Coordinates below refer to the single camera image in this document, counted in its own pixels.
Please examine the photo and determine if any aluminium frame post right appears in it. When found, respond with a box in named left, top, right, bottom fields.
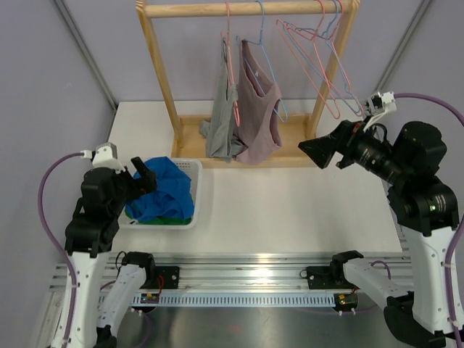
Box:
left=360, top=1, right=433, bottom=109

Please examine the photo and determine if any grey tank top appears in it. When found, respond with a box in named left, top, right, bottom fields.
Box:
left=199, top=38, right=244, bottom=162

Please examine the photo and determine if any blue tank top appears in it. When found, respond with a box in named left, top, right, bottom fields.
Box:
left=125, top=157, right=194, bottom=222

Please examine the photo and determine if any green tank top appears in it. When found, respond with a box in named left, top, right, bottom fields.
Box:
left=138, top=217, right=191, bottom=226

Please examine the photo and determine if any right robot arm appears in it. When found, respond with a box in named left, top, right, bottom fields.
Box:
left=299, top=121, right=463, bottom=347

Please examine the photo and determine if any aluminium frame post left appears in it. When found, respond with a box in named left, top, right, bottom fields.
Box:
left=51, top=0, right=118, bottom=113

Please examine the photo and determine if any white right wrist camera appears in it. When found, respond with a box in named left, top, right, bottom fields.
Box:
left=363, top=91, right=397, bottom=133

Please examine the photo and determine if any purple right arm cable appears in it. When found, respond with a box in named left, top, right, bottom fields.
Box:
left=394, top=93, right=464, bottom=338

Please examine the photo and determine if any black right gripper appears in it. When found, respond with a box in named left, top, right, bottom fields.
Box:
left=299, top=115, right=409, bottom=184

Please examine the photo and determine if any white slotted cable duct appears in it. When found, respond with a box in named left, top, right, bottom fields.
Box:
left=130, top=292, right=335, bottom=307

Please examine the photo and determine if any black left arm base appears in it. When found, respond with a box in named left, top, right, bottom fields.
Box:
left=115, top=252, right=180, bottom=290

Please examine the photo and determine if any wooden clothes rack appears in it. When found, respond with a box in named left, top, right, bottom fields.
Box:
left=136, top=0, right=360, bottom=170

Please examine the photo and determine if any aluminium frame post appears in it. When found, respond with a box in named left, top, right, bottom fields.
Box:
left=360, top=1, right=433, bottom=109
left=51, top=0, right=118, bottom=113

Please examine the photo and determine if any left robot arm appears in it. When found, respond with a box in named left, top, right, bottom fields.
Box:
left=51, top=157, right=157, bottom=347

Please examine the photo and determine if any aluminium mounting rail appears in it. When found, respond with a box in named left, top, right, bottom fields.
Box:
left=50, top=252, right=414, bottom=291

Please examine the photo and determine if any translucent white plastic basket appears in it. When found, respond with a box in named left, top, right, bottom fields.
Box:
left=119, top=158, right=203, bottom=230

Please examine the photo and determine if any mauve tank top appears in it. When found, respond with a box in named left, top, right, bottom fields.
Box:
left=234, top=41, right=282, bottom=165

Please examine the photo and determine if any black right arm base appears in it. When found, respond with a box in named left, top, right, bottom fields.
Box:
left=305, top=250, right=364, bottom=290

